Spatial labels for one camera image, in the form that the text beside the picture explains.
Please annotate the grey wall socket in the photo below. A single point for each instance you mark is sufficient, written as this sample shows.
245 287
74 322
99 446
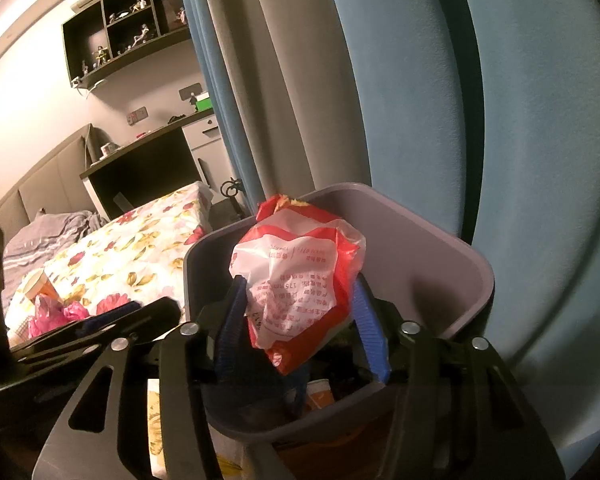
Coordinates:
137 116
191 92

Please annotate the row of shelf figurines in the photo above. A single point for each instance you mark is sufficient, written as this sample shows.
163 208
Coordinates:
101 55

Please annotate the paper cup with orange print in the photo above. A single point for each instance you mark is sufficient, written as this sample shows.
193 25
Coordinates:
35 285

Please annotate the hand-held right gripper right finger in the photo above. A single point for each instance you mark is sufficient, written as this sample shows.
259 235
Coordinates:
372 340

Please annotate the black metal frame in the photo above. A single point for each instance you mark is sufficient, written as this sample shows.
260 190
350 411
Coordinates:
231 189

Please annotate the blue and grey curtain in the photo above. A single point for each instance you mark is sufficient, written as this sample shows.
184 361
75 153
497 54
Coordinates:
530 160

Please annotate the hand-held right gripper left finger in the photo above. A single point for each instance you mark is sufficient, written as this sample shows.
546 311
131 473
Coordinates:
230 330

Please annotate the grey upholstered headboard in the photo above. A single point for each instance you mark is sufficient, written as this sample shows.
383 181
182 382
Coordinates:
55 175

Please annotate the small black desk item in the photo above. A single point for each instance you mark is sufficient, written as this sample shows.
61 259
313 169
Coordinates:
177 119

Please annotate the white clip lamp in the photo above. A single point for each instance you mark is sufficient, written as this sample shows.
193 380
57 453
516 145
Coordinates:
87 89

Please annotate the small mug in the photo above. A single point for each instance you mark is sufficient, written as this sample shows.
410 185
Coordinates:
105 148

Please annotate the pink plastic bag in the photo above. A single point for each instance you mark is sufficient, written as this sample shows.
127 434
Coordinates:
45 317

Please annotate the red and white plastic bag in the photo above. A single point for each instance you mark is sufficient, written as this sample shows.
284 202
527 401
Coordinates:
300 270

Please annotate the grey plastic bin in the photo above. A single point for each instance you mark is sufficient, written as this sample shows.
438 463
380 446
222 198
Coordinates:
430 260

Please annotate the dark desk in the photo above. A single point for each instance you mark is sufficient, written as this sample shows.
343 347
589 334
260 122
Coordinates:
140 175

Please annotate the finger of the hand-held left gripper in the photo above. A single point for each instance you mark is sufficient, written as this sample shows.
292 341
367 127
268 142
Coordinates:
155 312
115 310

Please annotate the green box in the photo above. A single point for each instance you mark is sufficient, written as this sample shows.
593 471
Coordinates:
205 104

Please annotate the white drawer cabinet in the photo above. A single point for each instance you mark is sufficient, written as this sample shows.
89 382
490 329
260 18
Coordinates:
205 150

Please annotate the grey striped duvet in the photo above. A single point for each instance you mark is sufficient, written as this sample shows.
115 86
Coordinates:
35 240

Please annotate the dark wall shelf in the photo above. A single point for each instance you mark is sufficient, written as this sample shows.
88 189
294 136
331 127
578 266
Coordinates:
82 40

